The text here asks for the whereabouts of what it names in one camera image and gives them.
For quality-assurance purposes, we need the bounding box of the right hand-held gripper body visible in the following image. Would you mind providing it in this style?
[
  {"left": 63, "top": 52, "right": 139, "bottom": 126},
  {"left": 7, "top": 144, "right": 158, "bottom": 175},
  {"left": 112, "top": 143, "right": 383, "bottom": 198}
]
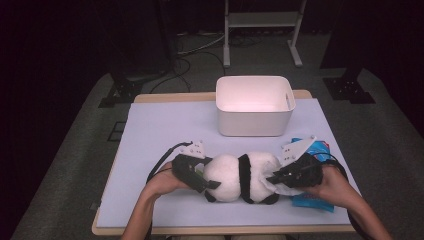
[{"left": 280, "top": 135, "right": 325, "bottom": 189}]

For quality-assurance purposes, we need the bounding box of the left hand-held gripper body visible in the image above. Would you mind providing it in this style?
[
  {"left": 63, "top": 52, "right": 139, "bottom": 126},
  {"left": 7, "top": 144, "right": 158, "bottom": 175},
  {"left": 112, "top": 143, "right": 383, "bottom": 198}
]
[{"left": 171, "top": 140, "right": 210, "bottom": 194}]

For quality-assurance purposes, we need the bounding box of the white wet wipe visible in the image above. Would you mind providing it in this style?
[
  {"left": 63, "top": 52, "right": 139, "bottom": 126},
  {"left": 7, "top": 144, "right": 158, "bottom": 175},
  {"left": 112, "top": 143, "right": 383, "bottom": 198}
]
[{"left": 261, "top": 156, "right": 305, "bottom": 198}]

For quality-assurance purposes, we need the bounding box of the panda plush toy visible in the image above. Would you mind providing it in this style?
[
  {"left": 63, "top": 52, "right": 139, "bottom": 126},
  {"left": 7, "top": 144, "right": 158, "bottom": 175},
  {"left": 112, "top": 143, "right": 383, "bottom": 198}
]
[{"left": 201, "top": 151, "right": 283, "bottom": 205}]

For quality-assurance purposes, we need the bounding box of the blue wet wipe packet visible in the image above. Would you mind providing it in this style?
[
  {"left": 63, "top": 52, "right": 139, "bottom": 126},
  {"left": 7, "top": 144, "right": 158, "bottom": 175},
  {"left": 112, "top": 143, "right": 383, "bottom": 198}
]
[{"left": 289, "top": 137, "right": 336, "bottom": 213}]

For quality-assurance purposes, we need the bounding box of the white plastic bin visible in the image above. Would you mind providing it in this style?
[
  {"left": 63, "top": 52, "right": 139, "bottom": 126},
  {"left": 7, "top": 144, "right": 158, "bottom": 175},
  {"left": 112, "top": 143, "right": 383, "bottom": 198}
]
[{"left": 215, "top": 75, "right": 297, "bottom": 138}]

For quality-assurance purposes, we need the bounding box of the person's left hand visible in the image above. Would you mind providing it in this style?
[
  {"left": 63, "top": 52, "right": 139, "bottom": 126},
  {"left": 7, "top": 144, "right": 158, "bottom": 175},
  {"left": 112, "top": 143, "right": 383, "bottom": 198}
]
[{"left": 145, "top": 161, "right": 192, "bottom": 199}]

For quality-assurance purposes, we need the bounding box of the person's right hand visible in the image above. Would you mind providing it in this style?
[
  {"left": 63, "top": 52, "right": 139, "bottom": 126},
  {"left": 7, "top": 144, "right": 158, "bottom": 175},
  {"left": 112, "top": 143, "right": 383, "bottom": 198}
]
[{"left": 304, "top": 164, "right": 352, "bottom": 202}]

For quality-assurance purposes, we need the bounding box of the lavender table mat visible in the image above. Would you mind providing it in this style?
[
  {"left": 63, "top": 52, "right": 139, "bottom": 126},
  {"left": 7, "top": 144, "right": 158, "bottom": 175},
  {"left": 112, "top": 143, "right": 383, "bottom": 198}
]
[{"left": 96, "top": 98, "right": 363, "bottom": 229}]

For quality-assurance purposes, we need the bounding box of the light wooden table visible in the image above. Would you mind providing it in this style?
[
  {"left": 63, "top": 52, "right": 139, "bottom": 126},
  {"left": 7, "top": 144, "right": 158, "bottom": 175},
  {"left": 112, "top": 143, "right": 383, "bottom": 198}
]
[{"left": 91, "top": 89, "right": 356, "bottom": 236}]

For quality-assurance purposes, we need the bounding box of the black stand base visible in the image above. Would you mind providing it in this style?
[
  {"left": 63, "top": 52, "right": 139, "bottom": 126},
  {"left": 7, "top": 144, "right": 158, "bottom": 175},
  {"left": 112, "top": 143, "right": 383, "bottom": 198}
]
[
  {"left": 98, "top": 63, "right": 145, "bottom": 109},
  {"left": 322, "top": 66, "right": 377, "bottom": 105}
]

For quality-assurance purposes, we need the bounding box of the white metal stand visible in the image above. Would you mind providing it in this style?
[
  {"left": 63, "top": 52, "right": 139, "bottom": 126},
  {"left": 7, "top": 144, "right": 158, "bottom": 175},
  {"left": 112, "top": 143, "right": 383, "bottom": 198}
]
[{"left": 223, "top": 0, "right": 308, "bottom": 69}]

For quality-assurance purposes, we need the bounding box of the left hand-held gripper cable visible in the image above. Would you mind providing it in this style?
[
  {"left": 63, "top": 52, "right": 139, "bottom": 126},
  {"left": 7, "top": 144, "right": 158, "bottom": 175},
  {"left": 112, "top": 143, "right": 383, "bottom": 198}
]
[{"left": 146, "top": 141, "right": 194, "bottom": 184}]

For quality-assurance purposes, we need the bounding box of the hand-held gripper cable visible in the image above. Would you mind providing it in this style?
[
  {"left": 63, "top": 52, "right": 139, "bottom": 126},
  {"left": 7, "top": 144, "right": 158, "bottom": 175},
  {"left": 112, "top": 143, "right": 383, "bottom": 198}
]
[
  {"left": 146, "top": 141, "right": 194, "bottom": 184},
  {"left": 313, "top": 151, "right": 371, "bottom": 240}
]

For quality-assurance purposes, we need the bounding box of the right hand-held gripper cable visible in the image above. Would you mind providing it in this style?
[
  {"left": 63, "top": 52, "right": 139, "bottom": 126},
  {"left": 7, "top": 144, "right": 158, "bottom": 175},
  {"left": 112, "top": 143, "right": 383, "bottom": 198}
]
[{"left": 313, "top": 151, "right": 371, "bottom": 240}]

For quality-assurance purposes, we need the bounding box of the black floor cable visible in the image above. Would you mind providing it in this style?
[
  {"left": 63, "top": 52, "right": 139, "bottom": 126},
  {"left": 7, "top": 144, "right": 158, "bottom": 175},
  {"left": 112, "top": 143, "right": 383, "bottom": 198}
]
[
  {"left": 148, "top": 56, "right": 193, "bottom": 95},
  {"left": 191, "top": 49, "right": 228, "bottom": 77}
]

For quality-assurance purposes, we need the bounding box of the grey floor cable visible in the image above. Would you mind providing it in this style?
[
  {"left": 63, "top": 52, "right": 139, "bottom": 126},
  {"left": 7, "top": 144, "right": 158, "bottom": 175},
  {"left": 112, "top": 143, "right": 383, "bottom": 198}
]
[{"left": 176, "top": 31, "right": 227, "bottom": 56}]

